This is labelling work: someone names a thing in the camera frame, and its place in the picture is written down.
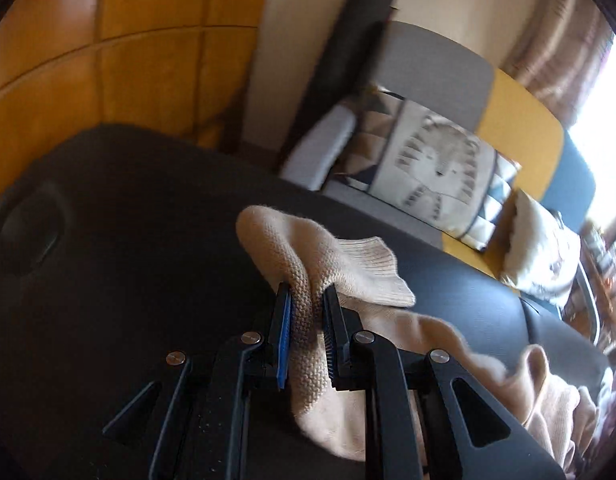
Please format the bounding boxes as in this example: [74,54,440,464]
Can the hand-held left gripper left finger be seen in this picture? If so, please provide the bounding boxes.
[102,282,293,480]

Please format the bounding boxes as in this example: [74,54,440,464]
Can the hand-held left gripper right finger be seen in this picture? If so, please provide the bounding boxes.
[322,284,566,480]

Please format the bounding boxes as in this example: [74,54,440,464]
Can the beige knit sweater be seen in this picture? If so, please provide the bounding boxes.
[236,205,599,476]

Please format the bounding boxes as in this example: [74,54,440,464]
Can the tiger print cushion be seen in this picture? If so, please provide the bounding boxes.
[323,87,521,252]

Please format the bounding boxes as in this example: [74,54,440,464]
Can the cream deer print cushion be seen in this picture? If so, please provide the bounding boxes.
[500,190,582,306]

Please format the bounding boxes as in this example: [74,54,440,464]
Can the cluttered wooden desk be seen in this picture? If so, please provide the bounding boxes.
[583,220,616,351]

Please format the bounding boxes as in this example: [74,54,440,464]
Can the black rolled mat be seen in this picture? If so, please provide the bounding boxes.
[283,0,396,171]

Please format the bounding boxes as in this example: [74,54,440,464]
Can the grey yellow blue sofa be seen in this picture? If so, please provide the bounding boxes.
[280,20,604,346]

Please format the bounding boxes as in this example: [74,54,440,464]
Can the wooden wardrobe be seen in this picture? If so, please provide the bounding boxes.
[0,0,276,206]

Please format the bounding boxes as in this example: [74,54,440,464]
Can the bright window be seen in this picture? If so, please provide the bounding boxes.
[568,35,616,221]

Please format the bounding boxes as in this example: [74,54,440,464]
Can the beige patterned curtain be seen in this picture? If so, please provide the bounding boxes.
[500,0,616,126]

